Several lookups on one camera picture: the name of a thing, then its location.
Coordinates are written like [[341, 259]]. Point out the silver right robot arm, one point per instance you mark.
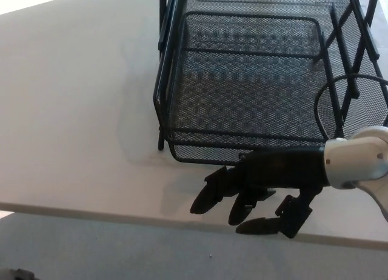
[[354, 158]]

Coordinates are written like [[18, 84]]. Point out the black metal organizer frame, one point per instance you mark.
[[344, 49]]

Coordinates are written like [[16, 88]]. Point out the dark grey robot body part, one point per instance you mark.
[[21, 275]]

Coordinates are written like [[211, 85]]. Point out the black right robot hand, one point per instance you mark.
[[279, 171]]

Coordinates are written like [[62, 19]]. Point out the black mesh drawer with label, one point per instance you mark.
[[242, 104]]

